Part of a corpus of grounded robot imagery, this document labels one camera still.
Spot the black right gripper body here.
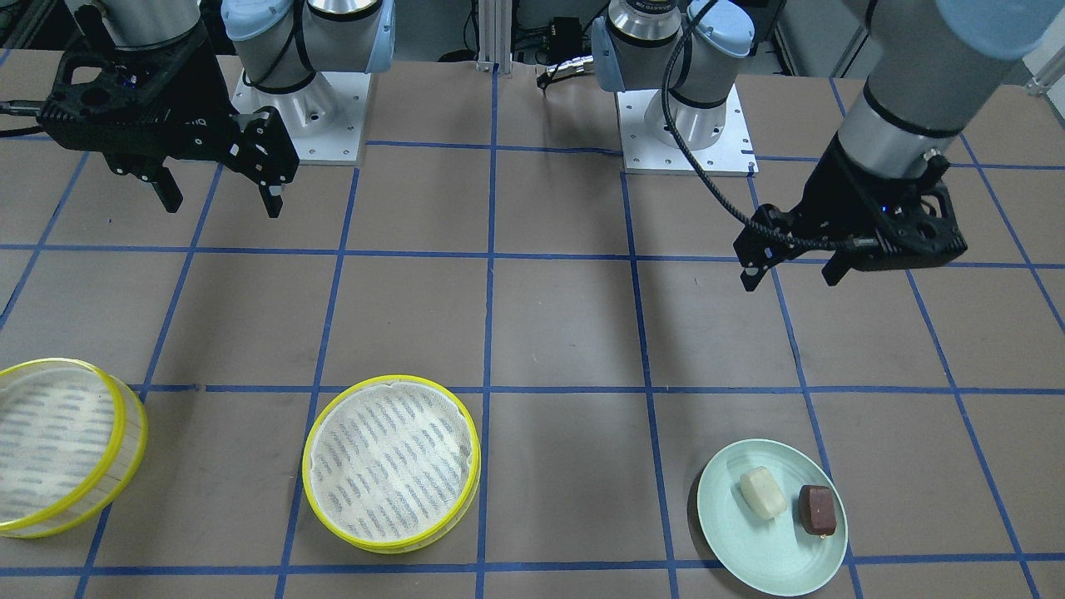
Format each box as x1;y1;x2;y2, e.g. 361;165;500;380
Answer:
38;22;300;187

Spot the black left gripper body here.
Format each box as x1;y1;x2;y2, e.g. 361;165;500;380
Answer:
752;139;968;272

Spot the white bun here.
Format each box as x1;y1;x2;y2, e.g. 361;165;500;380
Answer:
741;466;788;520

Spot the yellow steamer basket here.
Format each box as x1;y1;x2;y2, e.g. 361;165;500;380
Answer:
301;374;482;555
1;358;149;539

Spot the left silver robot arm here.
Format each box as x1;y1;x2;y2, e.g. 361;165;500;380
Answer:
589;1;1063;291

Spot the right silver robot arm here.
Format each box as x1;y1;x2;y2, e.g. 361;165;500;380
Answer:
22;1;395;218

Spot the brown bun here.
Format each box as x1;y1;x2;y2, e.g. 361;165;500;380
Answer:
799;484;838;537

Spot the light green plate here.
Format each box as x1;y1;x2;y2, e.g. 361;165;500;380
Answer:
697;438;850;597

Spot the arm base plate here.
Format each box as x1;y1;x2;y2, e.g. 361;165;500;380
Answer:
615;87;760;177
232;72;374;166

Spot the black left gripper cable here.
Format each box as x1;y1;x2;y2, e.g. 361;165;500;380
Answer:
662;0;874;250

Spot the aluminium frame post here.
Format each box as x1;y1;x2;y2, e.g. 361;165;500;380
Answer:
475;0;514;77

